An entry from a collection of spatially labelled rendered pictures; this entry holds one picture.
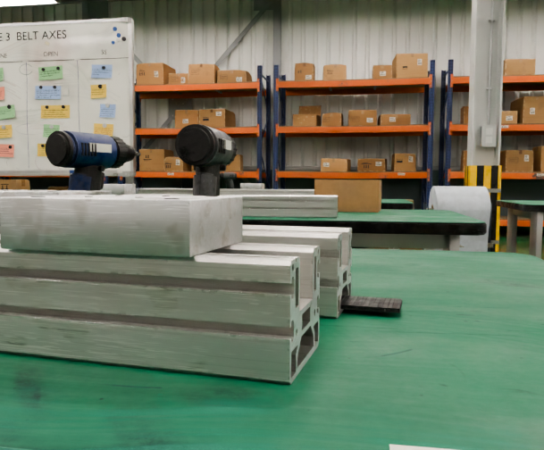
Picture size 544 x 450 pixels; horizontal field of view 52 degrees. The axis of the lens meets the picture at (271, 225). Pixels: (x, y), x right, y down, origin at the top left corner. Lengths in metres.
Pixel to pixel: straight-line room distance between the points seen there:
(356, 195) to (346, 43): 8.88
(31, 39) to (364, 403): 3.88
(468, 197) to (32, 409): 3.94
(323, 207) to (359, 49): 9.26
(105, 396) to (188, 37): 11.65
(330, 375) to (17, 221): 0.26
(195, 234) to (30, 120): 3.68
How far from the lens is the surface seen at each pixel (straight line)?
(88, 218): 0.42
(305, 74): 10.37
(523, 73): 10.47
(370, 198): 2.58
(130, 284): 0.43
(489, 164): 6.37
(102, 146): 0.98
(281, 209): 2.16
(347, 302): 0.60
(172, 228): 0.39
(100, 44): 3.88
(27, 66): 4.11
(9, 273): 0.49
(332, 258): 0.56
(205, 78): 10.64
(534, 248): 4.07
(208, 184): 0.81
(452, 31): 11.49
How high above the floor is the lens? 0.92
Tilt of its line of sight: 4 degrees down
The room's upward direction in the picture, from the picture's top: straight up
